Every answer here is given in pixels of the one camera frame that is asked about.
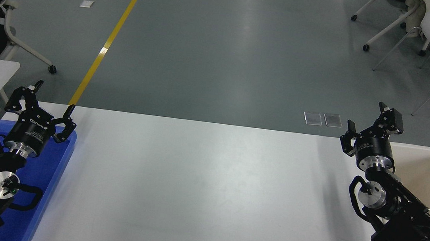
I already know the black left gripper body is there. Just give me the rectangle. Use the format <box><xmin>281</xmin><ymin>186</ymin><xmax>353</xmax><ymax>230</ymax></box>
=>
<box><xmin>3</xmin><ymin>106</ymin><xmax>58</xmax><ymax>158</ymax></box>

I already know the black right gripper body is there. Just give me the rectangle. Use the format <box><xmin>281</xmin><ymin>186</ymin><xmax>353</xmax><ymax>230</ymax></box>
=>
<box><xmin>352</xmin><ymin>132</ymin><xmax>397</xmax><ymax>172</ymax></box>

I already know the clear floor plate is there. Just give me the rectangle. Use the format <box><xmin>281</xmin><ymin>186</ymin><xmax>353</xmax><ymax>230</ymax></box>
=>
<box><xmin>323</xmin><ymin>113</ymin><xmax>344</xmax><ymax>128</ymax></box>
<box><xmin>303</xmin><ymin>112</ymin><xmax>323</xmax><ymax>127</ymax></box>

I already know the blue plastic tray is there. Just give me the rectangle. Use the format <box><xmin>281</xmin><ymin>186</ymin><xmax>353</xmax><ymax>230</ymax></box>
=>
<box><xmin>0</xmin><ymin>120</ymin><xmax>78</xmax><ymax>241</ymax></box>

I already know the white rolling office chair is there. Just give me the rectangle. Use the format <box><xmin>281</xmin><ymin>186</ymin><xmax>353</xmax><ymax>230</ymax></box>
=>
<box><xmin>0</xmin><ymin>0</ymin><xmax>64</xmax><ymax>75</ymax></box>

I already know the yellow floor tape line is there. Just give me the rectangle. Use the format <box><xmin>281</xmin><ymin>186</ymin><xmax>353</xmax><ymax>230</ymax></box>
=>
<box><xmin>68</xmin><ymin>0</ymin><xmax>152</xmax><ymax>113</ymax></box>

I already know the white-framed caster chair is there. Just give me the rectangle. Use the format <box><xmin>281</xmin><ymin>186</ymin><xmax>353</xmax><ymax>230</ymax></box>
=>
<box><xmin>347</xmin><ymin>0</ymin><xmax>430</xmax><ymax>58</ymax></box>

